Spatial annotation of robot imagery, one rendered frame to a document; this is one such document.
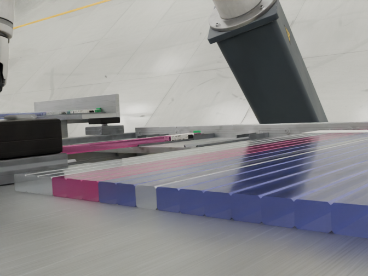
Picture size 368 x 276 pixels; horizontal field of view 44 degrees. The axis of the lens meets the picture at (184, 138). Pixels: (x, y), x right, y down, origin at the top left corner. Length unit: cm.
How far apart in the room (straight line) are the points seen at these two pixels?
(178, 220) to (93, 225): 4
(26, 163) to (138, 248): 21
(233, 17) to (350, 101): 85
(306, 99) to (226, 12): 33
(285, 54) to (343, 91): 78
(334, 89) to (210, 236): 183
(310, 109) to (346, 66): 79
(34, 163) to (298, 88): 99
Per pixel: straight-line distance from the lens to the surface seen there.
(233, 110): 213
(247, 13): 118
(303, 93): 128
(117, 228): 19
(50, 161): 37
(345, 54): 216
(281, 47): 120
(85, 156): 86
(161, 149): 64
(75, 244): 17
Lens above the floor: 120
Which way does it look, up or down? 34 degrees down
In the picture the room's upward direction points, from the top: 34 degrees counter-clockwise
